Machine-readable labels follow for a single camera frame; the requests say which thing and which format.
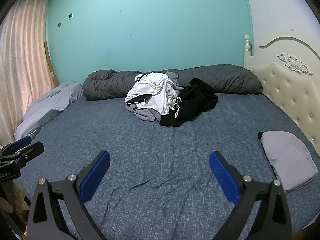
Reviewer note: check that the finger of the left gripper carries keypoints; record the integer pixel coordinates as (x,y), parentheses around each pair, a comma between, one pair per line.
(21,143)
(28,153)

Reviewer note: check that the cream tufted headboard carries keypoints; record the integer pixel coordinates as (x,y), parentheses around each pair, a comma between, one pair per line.
(287,65)

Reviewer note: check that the light grey blanket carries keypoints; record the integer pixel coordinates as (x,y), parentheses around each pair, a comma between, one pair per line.
(44,109)

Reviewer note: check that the pink curtain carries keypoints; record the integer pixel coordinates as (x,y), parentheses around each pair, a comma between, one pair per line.
(25,74)

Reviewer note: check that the folded lilac garment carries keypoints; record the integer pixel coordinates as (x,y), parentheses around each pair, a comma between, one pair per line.
(289,157)

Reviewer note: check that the grey sweatshirt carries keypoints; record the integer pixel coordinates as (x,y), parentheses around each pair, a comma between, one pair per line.
(145,113)

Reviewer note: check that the white garment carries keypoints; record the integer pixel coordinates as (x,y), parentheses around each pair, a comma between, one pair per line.
(152,92)

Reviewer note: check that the blue patterned bed sheet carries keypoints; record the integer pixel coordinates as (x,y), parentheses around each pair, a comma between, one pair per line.
(159,184)

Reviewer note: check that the black sweater white trim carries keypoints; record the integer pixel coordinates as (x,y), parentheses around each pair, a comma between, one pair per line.
(194,99)

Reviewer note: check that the wooden frame by wall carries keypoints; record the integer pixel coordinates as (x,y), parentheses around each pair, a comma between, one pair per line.
(50,66)

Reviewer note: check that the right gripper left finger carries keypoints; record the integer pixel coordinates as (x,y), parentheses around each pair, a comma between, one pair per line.
(46,221)

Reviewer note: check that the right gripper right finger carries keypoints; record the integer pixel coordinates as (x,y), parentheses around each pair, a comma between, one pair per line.
(273,219)

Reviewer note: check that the person's left hand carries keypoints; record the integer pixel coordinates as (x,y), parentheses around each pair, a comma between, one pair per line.
(15,194)

